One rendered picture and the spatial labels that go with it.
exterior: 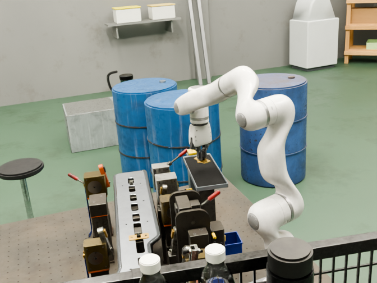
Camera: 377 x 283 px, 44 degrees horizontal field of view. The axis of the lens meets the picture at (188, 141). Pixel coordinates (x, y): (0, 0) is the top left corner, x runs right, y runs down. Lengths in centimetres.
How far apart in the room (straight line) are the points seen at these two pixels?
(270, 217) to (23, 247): 146
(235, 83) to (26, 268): 143
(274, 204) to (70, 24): 728
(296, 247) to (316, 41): 881
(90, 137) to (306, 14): 523
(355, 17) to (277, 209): 866
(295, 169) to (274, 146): 293
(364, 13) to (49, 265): 868
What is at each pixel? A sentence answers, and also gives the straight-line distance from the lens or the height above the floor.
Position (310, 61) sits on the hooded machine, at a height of 20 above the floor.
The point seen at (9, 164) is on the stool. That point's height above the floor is 69.
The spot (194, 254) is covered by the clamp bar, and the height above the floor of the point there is 120.
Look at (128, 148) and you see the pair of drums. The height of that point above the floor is 42.
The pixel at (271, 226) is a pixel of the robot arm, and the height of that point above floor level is 114.
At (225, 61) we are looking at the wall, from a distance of 952.
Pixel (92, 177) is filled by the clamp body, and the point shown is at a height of 106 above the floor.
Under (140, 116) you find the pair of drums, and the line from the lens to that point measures 444.
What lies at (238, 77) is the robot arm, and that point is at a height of 166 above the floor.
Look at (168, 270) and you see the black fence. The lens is 83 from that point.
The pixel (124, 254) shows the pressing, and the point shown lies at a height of 100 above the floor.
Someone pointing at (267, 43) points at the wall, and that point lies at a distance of 988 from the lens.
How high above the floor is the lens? 203
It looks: 20 degrees down
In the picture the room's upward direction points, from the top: 4 degrees counter-clockwise
